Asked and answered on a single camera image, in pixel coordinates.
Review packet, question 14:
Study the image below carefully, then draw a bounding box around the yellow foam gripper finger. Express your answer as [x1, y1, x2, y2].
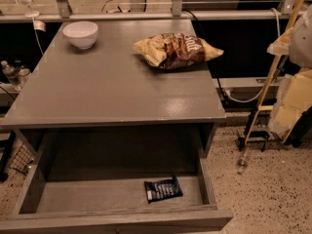
[268, 69, 312, 137]
[267, 27, 293, 56]

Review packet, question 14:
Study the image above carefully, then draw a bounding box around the dark blue rxbar wrapper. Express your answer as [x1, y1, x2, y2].
[144, 175, 183, 203]

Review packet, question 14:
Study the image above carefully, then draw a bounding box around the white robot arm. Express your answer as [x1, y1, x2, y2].
[267, 6, 312, 137]

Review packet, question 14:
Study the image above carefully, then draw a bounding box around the grey counter cabinet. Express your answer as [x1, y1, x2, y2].
[2, 19, 225, 155]

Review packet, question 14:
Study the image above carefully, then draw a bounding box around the grey open top drawer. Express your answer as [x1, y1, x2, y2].
[0, 124, 234, 234]

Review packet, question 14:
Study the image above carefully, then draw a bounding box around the yellow wooden ladder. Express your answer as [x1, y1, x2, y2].
[241, 0, 310, 146]

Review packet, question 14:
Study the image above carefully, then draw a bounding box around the white power strip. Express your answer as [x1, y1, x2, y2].
[213, 76, 287, 101]

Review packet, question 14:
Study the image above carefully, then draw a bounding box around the clear bottle on floor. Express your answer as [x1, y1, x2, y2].
[237, 147, 250, 175]

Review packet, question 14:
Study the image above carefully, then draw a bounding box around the brown yellow chip bag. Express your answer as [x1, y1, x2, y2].
[133, 33, 223, 70]

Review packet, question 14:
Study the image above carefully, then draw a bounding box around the white ceramic bowl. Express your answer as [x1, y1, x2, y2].
[62, 21, 98, 50]

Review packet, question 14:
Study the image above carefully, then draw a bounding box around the white round lamp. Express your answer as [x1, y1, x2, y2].
[18, 0, 40, 18]

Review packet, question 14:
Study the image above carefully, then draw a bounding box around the clear plastic water bottle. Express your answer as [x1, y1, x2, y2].
[1, 60, 21, 91]

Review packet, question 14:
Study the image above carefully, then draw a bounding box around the grey metal rail frame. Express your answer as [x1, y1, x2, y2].
[0, 0, 312, 23]

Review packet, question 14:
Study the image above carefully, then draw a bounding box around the black wire basket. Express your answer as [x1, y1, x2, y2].
[10, 144, 34, 175]

